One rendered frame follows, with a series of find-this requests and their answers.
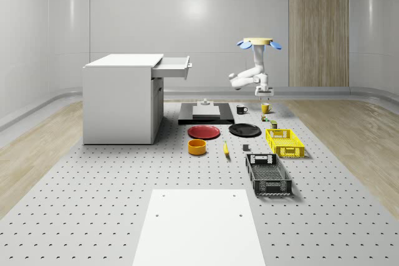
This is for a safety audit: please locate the dark grey basket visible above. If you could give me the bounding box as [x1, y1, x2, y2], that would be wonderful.
[244, 153, 294, 196]

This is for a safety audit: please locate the black plate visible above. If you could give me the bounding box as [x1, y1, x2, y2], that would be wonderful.
[228, 123, 262, 138]

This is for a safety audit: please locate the white board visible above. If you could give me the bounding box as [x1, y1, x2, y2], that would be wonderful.
[132, 189, 267, 266]

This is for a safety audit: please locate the black stove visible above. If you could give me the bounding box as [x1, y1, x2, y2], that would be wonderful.
[178, 98, 236, 125]

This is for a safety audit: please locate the yellow bowl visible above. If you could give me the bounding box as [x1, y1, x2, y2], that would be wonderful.
[187, 139, 208, 156]

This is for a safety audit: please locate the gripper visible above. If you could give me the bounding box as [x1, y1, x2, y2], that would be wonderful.
[254, 88, 276, 102]

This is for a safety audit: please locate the white drawer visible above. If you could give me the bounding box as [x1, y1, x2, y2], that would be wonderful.
[150, 55, 193, 82]

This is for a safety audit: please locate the red plate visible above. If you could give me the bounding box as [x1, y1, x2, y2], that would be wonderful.
[187, 125, 221, 140]

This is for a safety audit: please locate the white cabinet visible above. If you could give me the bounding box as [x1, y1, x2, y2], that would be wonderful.
[82, 54, 165, 146]

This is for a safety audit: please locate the yellow basket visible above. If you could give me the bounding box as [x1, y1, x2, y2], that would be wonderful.
[265, 128, 306, 158]

